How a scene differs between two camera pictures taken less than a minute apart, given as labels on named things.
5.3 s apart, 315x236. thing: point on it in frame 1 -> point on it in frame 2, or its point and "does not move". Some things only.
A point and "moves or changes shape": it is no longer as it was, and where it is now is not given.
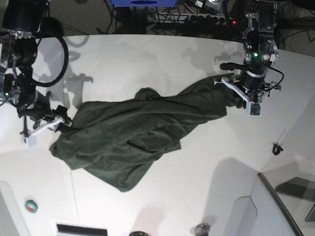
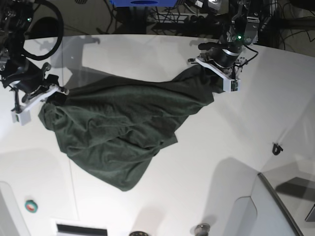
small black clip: x=276 y=150 does not move
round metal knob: x=202 y=229 does not move
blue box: x=144 y=3 does not move
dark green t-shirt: x=124 y=139 moves or changes shape
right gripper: x=251 y=80 -> x=227 y=56
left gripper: x=36 y=106 -> x=29 y=80
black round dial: x=138 y=233 does not move
